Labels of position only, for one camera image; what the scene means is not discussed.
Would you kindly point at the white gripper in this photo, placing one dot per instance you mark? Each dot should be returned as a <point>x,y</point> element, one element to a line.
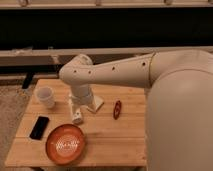
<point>81,95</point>

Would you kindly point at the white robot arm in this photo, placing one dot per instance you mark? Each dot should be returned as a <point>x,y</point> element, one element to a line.
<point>179,109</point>

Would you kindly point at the small white bottle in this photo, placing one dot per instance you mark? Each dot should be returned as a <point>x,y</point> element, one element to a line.
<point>75,113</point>

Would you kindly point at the white rectangular block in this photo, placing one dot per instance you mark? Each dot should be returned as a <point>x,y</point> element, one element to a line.
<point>95,104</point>

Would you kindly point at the white paper cup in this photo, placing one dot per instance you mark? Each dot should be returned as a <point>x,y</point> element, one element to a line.
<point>45,96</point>

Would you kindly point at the red oval object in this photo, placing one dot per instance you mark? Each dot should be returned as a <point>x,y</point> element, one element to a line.
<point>117,110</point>

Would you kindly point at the black smartphone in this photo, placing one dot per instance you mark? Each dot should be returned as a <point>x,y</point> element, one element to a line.
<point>39,128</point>

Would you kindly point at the orange patterned bowl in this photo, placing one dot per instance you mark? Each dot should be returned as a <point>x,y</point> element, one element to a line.
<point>65,144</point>

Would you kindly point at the wooden table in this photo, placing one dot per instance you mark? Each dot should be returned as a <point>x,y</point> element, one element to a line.
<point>109,142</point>

